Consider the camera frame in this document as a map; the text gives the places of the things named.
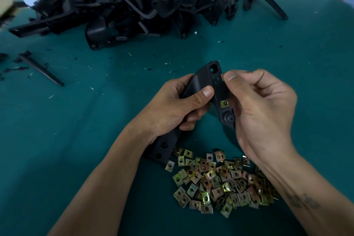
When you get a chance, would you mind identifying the person's left hand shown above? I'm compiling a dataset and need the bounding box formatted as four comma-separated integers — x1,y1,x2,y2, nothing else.
130,74,215,145

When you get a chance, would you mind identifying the person's right hand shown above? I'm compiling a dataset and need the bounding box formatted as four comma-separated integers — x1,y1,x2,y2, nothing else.
223,69,299,162

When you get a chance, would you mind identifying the pile of brass clip nuts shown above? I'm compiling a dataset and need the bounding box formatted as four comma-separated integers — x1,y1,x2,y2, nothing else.
164,147,280,218

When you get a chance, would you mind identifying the pile of black plastic brackets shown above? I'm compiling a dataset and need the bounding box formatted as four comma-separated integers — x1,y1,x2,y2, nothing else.
8,0,242,51

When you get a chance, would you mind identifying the person's right forearm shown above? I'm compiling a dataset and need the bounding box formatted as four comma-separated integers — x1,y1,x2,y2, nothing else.
251,147,354,236

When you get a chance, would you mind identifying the person's left forearm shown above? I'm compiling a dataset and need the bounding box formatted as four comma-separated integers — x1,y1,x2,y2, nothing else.
50,128,156,236

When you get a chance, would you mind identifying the green table cloth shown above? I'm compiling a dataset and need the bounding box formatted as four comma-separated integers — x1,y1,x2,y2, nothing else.
0,0,354,236

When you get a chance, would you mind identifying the thin black plastic strip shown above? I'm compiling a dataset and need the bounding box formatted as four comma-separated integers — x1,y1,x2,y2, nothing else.
17,51,65,87

